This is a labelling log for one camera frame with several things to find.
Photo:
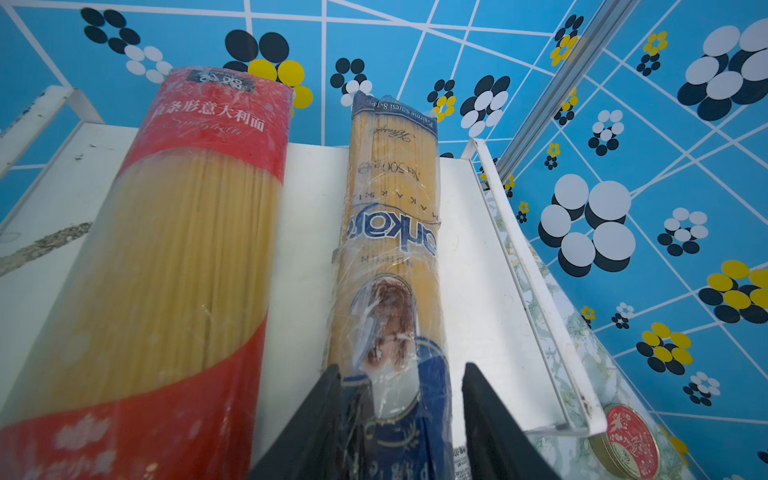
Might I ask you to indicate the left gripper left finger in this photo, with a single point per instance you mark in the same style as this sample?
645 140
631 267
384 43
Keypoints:
307 446

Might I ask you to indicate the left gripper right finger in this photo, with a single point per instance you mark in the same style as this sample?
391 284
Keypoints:
497 447

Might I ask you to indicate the blue clear spaghetti bag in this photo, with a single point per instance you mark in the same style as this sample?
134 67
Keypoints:
387 334

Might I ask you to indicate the red spaghetti bag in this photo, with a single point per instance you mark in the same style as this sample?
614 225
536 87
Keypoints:
148 365

